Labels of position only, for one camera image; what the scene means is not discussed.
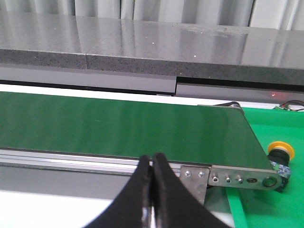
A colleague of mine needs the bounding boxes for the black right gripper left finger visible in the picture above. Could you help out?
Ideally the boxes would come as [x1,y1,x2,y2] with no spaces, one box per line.
[86,155,152,228]

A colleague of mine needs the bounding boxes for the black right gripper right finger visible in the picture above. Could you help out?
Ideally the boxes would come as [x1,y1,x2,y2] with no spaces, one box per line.
[151,153,228,228]

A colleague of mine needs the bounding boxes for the yellow black push button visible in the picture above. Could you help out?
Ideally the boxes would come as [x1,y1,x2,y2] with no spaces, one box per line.
[267,141,295,193]

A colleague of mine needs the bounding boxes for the green plastic tray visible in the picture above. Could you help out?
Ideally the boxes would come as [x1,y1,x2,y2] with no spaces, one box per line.
[226,108,304,228]

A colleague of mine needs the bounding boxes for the green conveyor belt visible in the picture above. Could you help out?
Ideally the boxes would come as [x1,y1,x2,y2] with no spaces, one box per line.
[0,92,271,169]

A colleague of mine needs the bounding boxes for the grey panel under counter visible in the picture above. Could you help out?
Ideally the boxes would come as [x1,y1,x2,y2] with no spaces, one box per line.
[0,64,304,103]

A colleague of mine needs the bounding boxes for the grey stone counter slab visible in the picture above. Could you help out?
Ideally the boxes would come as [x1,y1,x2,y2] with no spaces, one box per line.
[0,12,304,86]

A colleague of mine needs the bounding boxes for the white pleated curtain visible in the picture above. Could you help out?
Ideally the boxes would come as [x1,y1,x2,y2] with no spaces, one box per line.
[0,0,304,30]

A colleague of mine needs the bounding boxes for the steel conveyor end bracket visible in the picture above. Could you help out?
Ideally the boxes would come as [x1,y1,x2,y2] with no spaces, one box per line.
[180,165,282,205]

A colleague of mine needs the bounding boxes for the aluminium conveyor side rail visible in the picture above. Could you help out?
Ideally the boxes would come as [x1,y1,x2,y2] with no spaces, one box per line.
[0,147,183,178]

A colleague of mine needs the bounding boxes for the red black wires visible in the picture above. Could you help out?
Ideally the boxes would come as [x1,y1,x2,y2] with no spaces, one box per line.
[273,100,304,112]

